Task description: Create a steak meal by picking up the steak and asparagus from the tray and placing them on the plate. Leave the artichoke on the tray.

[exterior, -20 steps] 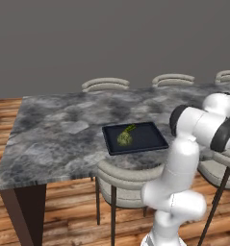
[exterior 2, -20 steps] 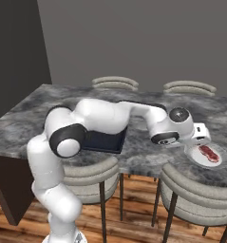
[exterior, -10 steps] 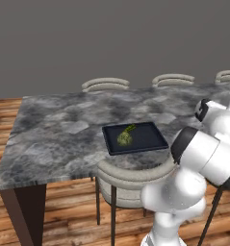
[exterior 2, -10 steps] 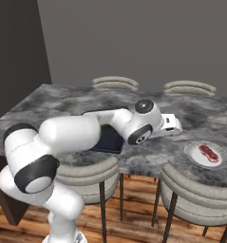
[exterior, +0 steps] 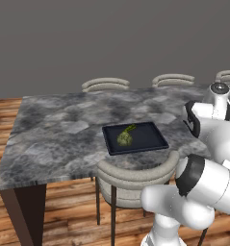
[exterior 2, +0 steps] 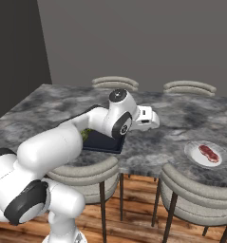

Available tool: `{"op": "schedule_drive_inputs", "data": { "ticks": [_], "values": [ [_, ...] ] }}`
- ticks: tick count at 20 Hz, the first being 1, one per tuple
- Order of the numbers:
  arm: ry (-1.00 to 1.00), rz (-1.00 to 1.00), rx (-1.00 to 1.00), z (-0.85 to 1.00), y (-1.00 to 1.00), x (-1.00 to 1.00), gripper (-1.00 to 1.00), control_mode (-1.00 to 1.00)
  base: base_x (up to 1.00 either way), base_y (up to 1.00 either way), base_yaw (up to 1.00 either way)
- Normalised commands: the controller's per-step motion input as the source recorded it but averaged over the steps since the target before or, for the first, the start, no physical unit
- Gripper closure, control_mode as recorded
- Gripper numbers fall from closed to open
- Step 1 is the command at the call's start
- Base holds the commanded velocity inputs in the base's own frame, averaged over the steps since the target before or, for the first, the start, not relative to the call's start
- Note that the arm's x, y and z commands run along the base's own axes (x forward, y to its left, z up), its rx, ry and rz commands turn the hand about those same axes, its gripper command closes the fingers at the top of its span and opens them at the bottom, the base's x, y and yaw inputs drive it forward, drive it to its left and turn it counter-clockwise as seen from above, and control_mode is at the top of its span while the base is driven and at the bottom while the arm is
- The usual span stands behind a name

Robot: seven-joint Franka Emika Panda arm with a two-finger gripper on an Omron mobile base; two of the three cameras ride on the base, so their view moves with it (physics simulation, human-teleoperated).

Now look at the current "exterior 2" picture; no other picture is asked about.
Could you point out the dark blue tray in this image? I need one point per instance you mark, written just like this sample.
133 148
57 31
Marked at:
103 143

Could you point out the green artichoke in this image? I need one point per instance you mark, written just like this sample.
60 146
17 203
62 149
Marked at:
85 134

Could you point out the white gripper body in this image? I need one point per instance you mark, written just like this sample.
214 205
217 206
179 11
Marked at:
153 118

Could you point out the grey marble dining table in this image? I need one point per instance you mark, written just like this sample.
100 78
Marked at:
168 126

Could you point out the red raw steak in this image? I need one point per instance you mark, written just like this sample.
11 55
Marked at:
209 153

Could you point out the grey upholstered chair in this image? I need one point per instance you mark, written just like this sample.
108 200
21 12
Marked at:
194 196
189 88
86 180
115 83

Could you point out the white round plate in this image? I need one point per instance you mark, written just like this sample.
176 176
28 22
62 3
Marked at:
194 155

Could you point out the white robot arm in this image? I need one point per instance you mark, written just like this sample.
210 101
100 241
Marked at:
45 148

